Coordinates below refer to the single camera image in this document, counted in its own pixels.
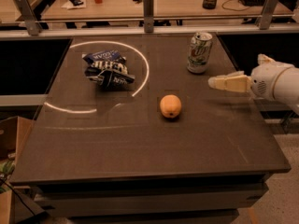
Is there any brown cardboard box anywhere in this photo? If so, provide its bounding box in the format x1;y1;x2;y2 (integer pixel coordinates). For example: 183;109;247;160
0;117;33;224

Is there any crumpled blue chip bag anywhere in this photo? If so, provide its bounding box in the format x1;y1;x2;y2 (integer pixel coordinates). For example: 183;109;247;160
82;49;135;88

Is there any orange fruit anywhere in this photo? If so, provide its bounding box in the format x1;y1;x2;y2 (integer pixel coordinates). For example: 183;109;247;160
160;94;182;119

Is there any green white 7up can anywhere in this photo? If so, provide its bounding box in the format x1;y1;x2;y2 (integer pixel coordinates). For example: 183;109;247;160
187;32;213;74

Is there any grey metal bracket right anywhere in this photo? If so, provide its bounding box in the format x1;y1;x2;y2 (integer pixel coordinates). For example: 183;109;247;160
256;0;278;30

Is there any grey metal bracket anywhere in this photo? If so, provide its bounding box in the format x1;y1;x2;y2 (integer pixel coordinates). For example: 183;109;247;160
14;0;42;35
256;0;278;30
143;0;154;33

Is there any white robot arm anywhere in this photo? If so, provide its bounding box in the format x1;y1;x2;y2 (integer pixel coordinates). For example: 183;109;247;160
208;54;299;115

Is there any grey drawer cabinet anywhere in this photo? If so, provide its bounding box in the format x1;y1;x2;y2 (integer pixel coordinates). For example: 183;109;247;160
35;174;267;217

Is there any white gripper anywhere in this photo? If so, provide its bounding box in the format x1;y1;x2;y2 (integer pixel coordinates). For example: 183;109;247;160
207;54;293;99

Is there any grey metal bracket left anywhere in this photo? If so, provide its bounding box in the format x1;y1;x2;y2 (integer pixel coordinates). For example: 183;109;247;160
14;0;42;35

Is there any black cable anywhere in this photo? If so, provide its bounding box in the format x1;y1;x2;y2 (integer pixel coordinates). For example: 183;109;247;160
0;177;40;224

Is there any black mesh pen cup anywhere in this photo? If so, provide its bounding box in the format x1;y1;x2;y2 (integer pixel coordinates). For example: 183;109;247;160
203;0;218;9

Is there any grey metal bracket middle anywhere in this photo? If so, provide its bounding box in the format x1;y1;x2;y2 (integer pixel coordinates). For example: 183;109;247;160
143;0;154;33

